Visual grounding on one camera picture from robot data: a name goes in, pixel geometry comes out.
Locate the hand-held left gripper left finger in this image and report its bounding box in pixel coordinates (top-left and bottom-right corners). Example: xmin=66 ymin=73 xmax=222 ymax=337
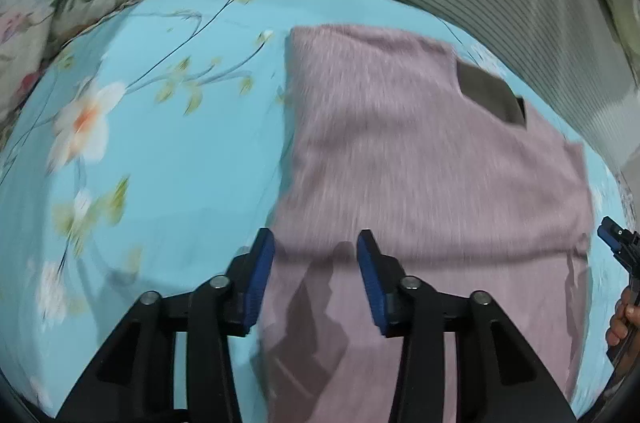
xmin=57 ymin=228 xmax=276 ymax=423

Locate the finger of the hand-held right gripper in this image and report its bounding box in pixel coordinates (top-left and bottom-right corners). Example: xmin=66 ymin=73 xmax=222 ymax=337
xmin=597 ymin=217 xmax=640 ymax=275

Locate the pink knit sweater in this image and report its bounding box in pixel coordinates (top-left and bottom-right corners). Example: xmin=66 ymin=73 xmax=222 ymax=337
xmin=257 ymin=24 xmax=598 ymax=423

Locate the person's right hand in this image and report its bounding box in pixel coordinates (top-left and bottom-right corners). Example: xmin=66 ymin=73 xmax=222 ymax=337
xmin=605 ymin=287 xmax=640 ymax=347

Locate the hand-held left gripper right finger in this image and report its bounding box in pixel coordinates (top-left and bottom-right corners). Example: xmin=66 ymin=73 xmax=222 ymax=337
xmin=356 ymin=229 xmax=576 ymax=423

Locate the blue floral bed sheet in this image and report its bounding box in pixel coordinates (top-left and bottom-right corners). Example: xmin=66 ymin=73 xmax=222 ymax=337
xmin=0 ymin=0 xmax=638 ymax=423

